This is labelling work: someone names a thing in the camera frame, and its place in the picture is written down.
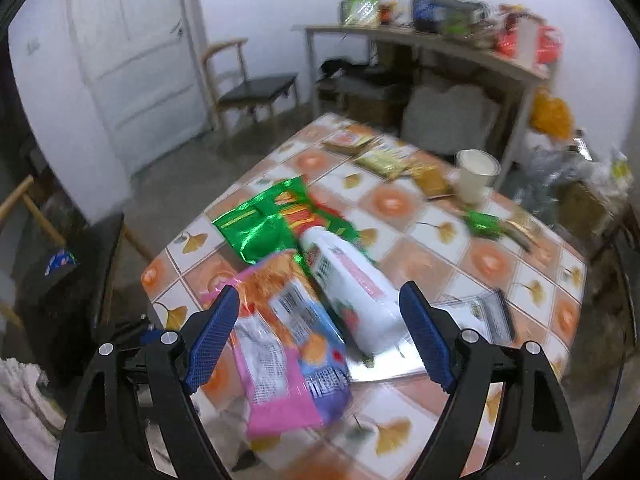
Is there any white paper roll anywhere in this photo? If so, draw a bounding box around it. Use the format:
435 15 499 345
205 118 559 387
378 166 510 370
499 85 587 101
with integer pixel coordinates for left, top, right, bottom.
516 16 539 65

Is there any white door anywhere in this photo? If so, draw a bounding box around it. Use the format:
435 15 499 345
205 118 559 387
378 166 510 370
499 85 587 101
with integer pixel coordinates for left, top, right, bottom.
67 0 208 174

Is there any wooden chair near door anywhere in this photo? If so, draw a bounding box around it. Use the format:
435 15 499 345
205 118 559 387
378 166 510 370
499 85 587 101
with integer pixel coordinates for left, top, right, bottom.
201 38 302 138

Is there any yellow green snack packet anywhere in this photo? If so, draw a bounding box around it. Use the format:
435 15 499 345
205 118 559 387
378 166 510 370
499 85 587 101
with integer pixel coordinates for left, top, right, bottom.
354 146 416 181

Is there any orange plastic bag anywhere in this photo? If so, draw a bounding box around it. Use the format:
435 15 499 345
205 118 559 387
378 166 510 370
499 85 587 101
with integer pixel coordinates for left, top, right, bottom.
529 86 574 141

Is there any grey side table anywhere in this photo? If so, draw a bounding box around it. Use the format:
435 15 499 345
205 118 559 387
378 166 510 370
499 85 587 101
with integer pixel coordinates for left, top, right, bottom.
292 22 551 176

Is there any brown snack packet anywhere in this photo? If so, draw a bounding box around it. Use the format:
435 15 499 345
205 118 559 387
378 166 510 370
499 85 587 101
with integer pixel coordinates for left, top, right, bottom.
408 164 452 200

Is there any white strawberry yogurt bottle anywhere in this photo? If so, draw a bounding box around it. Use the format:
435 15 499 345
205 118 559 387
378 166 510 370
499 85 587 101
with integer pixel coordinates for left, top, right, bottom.
299 226 408 356

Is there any pink purple snack bag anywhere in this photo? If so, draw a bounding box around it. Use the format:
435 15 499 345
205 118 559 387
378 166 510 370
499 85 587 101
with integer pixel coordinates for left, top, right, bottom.
206 249 352 438

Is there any orange flat snack packet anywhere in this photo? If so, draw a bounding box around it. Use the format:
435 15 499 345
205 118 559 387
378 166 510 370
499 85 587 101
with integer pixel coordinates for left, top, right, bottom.
322 131 375 155

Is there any small green wrapper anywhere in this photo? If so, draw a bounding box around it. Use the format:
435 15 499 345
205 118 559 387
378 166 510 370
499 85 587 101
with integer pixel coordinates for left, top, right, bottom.
463 210 502 240

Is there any white paper cup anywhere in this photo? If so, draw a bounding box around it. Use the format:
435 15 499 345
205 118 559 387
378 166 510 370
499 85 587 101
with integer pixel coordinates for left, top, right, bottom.
457 148 501 205

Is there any red plastic bag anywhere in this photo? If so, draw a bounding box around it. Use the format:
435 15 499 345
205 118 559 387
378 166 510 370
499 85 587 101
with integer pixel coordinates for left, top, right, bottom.
497 14 563 66

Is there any patterned tablecloth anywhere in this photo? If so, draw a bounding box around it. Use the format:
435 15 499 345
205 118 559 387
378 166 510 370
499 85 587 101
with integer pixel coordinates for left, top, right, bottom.
141 113 587 479

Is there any green packet on side table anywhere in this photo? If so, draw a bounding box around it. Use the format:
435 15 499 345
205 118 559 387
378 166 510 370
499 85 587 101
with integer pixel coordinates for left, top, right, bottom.
340 0 381 27

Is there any green foil snack bag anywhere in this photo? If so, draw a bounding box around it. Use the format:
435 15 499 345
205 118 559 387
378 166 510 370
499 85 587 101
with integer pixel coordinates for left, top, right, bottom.
214 177 362 264

